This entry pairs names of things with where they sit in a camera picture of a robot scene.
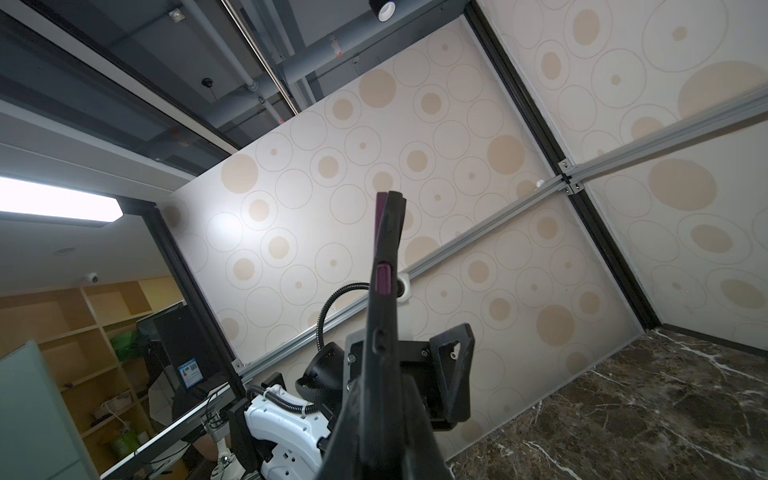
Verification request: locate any bright ceiling light strip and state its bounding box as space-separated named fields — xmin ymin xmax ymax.
xmin=1 ymin=177 xmax=123 ymax=223

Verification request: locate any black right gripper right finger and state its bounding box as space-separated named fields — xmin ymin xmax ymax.
xmin=401 ymin=375 xmax=453 ymax=480

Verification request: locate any wooden wall shelf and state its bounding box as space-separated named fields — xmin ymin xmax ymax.
xmin=1 ymin=277 xmax=183 ymax=473

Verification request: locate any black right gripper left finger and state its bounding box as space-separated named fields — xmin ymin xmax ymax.
xmin=316 ymin=378 xmax=372 ymax=479

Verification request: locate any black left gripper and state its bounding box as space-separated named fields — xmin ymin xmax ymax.
xmin=343 ymin=323 xmax=475 ymax=431

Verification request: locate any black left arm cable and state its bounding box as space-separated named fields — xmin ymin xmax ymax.
xmin=314 ymin=281 xmax=372 ymax=355

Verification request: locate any black corner frame post left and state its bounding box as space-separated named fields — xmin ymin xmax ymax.
xmin=464 ymin=1 xmax=662 ymax=330

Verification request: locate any silver aluminium rail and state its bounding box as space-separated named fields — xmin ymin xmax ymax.
xmin=98 ymin=176 xmax=571 ymax=480
xmin=557 ymin=83 xmax=768 ymax=194

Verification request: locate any silver aluminium rail back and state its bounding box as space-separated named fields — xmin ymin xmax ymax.
xmin=557 ymin=83 xmax=768 ymax=194

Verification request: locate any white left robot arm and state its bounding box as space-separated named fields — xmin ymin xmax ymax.
xmin=229 ymin=323 xmax=475 ymax=479

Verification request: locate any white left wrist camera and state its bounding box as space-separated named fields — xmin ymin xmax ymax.
xmin=396 ymin=272 xmax=412 ymax=305

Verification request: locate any silver aluminium rail left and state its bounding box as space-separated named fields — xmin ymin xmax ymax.
xmin=98 ymin=176 xmax=571 ymax=480

